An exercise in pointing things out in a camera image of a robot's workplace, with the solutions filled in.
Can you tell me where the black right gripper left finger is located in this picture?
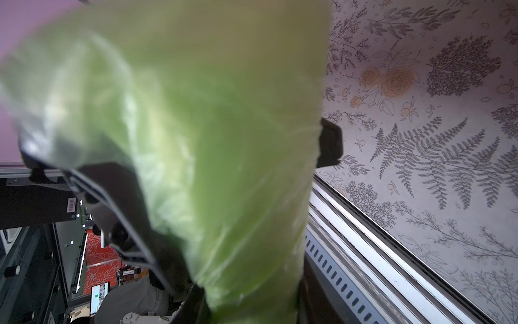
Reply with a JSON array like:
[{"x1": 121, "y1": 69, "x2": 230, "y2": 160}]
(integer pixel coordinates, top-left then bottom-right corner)
[{"x1": 170, "y1": 285, "x2": 210, "y2": 324}]

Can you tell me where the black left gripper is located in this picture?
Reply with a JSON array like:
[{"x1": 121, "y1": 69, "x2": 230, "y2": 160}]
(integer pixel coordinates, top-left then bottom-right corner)
[{"x1": 18, "y1": 134, "x2": 190, "y2": 294}]

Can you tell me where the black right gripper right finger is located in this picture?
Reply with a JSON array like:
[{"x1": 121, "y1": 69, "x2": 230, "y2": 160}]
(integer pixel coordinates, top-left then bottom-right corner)
[{"x1": 297, "y1": 256, "x2": 345, "y2": 324}]

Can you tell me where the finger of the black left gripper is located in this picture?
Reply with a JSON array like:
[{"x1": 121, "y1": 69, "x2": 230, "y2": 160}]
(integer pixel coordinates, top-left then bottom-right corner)
[{"x1": 316, "y1": 118, "x2": 343, "y2": 168}]

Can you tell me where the green trash bag roll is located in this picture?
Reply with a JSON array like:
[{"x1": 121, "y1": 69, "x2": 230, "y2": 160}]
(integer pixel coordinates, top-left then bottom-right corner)
[{"x1": 1, "y1": 1, "x2": 331, "y2": 323}]

